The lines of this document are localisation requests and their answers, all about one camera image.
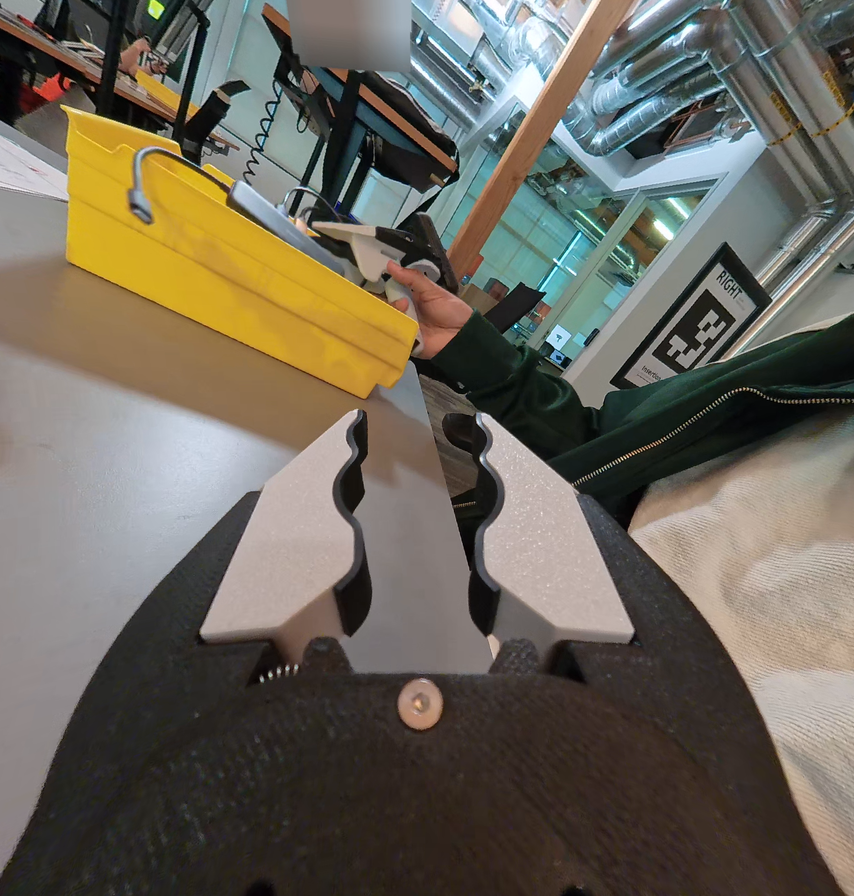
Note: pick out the black office chair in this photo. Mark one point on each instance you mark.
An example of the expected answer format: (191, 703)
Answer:
(514, 308)

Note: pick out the green zip jacket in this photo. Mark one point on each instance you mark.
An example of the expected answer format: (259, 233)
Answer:
(749, 371)

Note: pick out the black-framed wooden table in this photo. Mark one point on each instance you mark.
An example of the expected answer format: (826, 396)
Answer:
(343, 126)

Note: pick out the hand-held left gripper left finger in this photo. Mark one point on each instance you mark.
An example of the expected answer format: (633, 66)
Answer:
(280, 560)

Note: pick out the grey desk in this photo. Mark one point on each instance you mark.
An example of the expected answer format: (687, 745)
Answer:
(118, 455)

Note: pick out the yellow plastic bin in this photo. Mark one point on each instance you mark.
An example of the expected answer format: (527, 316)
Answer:
(223, 280)

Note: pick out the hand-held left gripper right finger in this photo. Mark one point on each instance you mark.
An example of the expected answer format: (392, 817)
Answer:
(560, 567)

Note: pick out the black framed marker sign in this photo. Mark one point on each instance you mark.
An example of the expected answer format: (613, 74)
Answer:
(700, 329)

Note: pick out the person's right forearm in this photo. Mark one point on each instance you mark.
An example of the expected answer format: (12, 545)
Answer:
(525, 392)

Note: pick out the wooden beam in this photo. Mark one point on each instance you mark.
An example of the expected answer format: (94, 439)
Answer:
(539, 126)

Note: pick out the person's right hand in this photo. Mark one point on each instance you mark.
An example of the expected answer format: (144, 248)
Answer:
(441, 315)

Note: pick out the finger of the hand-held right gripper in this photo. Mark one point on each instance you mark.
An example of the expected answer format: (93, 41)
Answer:
(378, 262)
(350, 231)

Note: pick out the silver ventilation ducts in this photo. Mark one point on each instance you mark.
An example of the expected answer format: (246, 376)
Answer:
(679, 91)

